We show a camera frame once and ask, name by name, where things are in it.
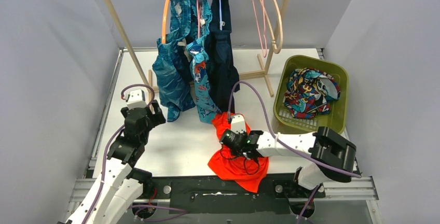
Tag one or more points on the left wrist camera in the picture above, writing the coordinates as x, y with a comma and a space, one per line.
135, 99

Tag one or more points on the orange shorts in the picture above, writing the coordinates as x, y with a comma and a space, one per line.
248, 174

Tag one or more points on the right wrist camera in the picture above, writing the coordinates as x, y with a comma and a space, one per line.
238, 124

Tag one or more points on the orange wooden hanger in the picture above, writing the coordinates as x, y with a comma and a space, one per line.
164, 21

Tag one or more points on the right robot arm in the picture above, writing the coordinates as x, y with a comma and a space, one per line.
332, 156

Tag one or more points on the light wooden hanger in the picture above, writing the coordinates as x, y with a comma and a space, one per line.
274, 35

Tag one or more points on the navy blue shorts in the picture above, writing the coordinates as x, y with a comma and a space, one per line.
222, 73

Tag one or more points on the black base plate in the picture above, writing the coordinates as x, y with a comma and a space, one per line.
277, 193

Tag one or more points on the wooden clothes rack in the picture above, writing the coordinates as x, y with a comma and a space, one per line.
147, 78

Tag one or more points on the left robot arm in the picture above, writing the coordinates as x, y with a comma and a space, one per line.
120, 183

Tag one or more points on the light blue hanger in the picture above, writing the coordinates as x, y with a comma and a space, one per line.
220, 14

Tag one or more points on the light blue shark shorts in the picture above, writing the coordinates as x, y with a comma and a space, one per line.
199, 65

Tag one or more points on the teal shark print shorts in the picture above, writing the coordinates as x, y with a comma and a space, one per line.
171, 65

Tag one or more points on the pink wire hanger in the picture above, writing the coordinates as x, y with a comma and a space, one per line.
261, 32

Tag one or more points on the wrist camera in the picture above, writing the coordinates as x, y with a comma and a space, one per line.
135, 99
238, 124

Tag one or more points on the green plastic basket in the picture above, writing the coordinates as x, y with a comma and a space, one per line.
284, 122

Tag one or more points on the comic print shorts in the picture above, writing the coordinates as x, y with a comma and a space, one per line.
309, 93

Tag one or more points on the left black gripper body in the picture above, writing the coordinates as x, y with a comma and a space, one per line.
148, 118

